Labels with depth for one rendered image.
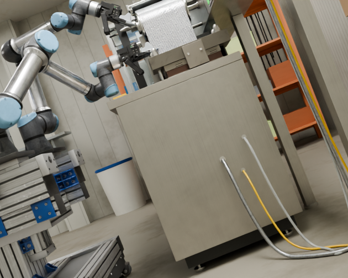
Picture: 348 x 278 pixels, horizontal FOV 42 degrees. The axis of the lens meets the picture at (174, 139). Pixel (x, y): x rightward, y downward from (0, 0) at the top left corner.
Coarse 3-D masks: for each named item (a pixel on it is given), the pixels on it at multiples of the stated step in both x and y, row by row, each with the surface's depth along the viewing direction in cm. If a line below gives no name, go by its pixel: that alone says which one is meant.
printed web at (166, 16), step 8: (168, 0) 260; (176, 0) 237; (144, 8) 261; (152, 8) 259; (160, 8) 236; (168, 8) 235; (176, 8) 234; (184, 8) 234; (144, 16) 235; (152, 16) 234; (160, 16) 234; (168, 16) 234; (176, 16) 234; (144, 24) 234; (152, 24) 234; (160, 24) 234
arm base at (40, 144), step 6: (30, 138) 241; (36, 138) 241; (42, 138) 243; (24, 144) 244; (30, 144) 241; (36, 144) 240; (42, 144) 242; (48, 144) 244; (36, 150) 239; (42, 150) 240; (30, 156) 240
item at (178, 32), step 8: (184, 16) 234; (168, 24) 234; (176, 24) 234; (184, 24) 234; (152, 32) 234; (160, 32) 234; (168, 32) 234; (176, 32) 234; (184, 32) 234; (192, 32) 234; (152, 40) 234; (160, 40) 234; (168, 40) 234; (176, 40) 234; (184, 40) 234; (192, 40) 234; (160, 48) 234; (168, 48) 234
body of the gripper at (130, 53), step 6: (126, 48) 232; (132, 48) 231; (138, 48) 232; (120, 54) 232; (126, 54) 233; (132, 54) 230; (138, 54) 231; (120, 60) 230; (132, 60) 232; (138, 60) 237
